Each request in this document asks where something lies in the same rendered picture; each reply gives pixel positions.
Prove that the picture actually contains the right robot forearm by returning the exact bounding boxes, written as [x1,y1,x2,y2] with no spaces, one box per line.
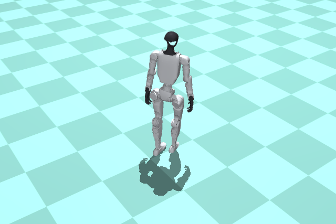
[185,76,194,99]

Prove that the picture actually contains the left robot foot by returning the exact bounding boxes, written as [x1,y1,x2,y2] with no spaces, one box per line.
[153,142,166,156]

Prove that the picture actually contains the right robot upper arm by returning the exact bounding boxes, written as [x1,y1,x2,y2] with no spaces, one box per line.
[180,55,190,83]

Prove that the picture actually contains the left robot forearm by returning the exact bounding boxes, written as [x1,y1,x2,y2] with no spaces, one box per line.
[145,69,154,91]

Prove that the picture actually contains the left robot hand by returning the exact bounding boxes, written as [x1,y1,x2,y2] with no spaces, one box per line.
[145,87,152,105]

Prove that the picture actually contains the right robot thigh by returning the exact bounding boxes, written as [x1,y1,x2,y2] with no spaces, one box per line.
[171,94,184,129]

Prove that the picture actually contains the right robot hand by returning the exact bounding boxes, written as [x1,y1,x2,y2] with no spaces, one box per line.
[187,96,194,112]

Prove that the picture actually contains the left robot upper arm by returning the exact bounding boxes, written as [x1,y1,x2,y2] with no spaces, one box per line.
[149,50,160,75]

